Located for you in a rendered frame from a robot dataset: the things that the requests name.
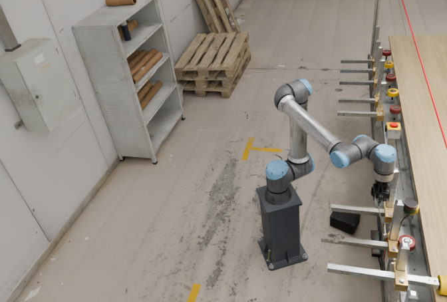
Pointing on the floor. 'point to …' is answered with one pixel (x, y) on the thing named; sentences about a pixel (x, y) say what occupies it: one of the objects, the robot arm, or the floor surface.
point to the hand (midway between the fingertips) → (378, 203)
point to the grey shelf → (103, 64)
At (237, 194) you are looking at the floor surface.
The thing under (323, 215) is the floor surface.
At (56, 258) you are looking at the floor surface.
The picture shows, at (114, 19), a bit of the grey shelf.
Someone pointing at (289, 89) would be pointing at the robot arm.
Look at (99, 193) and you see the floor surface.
